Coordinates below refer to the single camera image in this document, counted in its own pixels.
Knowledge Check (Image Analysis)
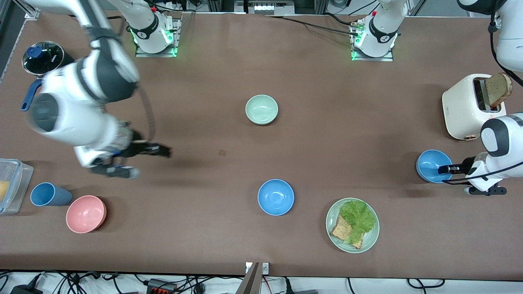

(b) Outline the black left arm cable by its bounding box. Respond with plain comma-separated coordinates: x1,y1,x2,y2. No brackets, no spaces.
443,0,523,185

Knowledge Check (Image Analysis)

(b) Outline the black orange power strip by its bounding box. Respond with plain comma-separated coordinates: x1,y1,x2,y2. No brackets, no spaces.
146,278,177,294

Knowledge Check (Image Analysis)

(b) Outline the white toaster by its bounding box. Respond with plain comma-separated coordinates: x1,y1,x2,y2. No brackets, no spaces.
442,73,507,141

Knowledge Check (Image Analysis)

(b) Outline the brown toast slice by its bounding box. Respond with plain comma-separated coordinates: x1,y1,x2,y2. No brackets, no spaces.
485,73,513,108

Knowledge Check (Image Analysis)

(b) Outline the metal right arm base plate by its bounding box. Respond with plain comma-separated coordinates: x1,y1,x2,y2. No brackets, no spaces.
135,18,181,58

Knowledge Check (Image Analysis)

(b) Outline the glass lid blue knob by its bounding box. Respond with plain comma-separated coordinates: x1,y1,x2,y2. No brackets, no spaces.
22,41,65,76

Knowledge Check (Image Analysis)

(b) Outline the brown bread slice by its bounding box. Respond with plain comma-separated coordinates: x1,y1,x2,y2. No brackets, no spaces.
330,214,364,249

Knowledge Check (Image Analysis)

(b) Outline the light green bowl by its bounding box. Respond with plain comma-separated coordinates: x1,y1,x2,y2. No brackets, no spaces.
245,95,279,125

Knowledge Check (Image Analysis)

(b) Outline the pink bowl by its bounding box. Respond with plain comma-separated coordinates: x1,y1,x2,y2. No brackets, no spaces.
66,195,107,234

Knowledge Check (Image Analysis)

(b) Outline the clear plastic container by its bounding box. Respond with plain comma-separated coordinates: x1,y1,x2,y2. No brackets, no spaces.
0,158,34,215

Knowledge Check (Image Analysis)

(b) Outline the black pot blue handle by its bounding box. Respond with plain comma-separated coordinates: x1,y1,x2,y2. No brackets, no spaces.
21,41,76,111

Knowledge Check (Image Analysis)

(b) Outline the black table cable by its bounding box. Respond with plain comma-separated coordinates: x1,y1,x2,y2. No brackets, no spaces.
266,12,360,37

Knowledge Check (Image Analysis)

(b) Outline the white power strip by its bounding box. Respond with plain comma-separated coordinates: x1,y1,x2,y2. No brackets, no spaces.
163,0,192,13

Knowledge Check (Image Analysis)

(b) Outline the blue bowl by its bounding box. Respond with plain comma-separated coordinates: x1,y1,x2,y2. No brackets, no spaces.
416,149,453,184
257,179,295,216

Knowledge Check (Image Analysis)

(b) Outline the black looped floor cable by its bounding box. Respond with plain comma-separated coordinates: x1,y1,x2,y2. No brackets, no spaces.
407,278,446,290

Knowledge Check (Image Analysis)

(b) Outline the light green plate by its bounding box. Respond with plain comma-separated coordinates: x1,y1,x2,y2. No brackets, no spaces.
326,198,380,254

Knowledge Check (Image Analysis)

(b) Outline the blue cup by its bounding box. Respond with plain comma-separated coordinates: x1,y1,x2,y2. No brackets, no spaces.
30,182,73,207

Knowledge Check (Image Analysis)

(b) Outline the green lettuce leaf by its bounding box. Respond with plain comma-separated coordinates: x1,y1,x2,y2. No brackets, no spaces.
340,200,376,245

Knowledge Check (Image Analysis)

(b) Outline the grey camera mount bar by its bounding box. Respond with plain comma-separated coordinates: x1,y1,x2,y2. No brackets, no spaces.
235,262,262,294

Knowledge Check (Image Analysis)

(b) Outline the black power adapter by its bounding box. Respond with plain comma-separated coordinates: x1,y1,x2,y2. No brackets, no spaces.
10,284,43,294

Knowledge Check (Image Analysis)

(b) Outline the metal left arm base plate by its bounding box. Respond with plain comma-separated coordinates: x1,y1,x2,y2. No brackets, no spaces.
351,18,394,62

